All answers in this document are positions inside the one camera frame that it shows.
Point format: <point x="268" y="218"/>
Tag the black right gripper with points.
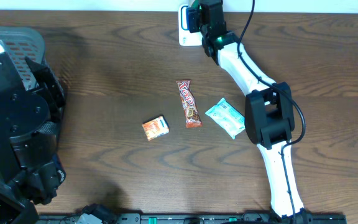
<point x="191" y="13"/>

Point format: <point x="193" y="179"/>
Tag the red Top chocolate bar wrapper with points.
<point x="189" y="104"/>

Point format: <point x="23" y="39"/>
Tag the light blue tissue packet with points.
<point x="227" y="117"/>

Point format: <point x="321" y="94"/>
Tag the orange snack box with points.
<point x="155" y="128"/>

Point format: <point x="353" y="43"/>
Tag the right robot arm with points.
<point x="273" y="120"/>

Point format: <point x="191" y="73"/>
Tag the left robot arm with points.
<point x="30" y="124"/>

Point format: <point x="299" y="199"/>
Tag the white barcode scanner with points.
<point x="185" y="37"/>

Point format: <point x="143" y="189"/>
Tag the grey plastic mesh basket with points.
<point x="22" y="42"/>

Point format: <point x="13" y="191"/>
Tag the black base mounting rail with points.
<point x="135" y="218"/>

